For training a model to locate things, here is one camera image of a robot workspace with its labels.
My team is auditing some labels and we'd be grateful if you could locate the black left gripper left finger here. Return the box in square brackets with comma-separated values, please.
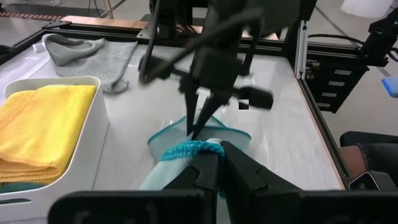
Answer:
[48, 151, 220, 224]

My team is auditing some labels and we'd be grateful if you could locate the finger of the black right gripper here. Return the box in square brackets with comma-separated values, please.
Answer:
[192, 86, 274, 140]
[139, 55, 200, 135]

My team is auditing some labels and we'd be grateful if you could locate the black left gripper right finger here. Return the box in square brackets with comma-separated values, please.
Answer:
[221, 141, 398, 224]

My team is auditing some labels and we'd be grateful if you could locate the pale teal microfiber towel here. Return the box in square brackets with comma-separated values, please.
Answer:
[139, 115, 252, 224]

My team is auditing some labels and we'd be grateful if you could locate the grey microfiber towel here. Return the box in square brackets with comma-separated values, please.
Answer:
[42, 33, 139, 94]

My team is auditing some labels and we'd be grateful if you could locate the yellow microfiber towel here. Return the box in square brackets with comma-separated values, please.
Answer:
[0, 84, 97, 184]

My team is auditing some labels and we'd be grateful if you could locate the silver aluminium bar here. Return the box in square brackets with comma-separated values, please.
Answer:
[294, 20, 308, 80]

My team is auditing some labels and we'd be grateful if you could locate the black labelled box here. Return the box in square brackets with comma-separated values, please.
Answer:
[306, 58, 371, 114]

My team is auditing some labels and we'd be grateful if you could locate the white plastic bin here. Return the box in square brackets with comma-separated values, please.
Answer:
[0, 76, 109, 223]

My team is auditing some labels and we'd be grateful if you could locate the person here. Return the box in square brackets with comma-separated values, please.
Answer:
[338, 130, 398, 181]

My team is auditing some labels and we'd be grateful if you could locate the small blue object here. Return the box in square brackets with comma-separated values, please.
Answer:
[381, 76, 398, 99]

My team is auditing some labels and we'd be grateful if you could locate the white cylindrical object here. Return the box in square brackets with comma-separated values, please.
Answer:
[340, 0, 394, 19]

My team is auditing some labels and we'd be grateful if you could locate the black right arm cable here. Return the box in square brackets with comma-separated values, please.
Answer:
[144, 0, 162, 68]

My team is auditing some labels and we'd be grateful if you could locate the black aluminium station frame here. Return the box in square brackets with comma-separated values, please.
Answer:
[0, 20, 389, 190]

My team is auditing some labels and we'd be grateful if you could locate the grey table-level camera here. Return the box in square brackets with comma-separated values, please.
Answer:
[348, 170, 398, 191]

